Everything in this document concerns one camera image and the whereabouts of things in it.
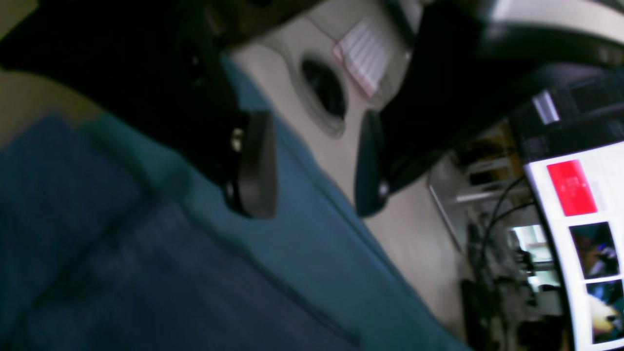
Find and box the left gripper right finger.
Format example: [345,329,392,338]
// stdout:
[354,0,624,217]

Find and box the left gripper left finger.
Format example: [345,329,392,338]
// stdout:
[1,0,278,218]

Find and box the blue-grey heathered T-shirt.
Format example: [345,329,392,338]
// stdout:
[1,118,359,351]

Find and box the computer monitor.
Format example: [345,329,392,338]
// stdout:
[508,73,624,351]

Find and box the teal table cloth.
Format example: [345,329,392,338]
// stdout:
[80,58,469,351]

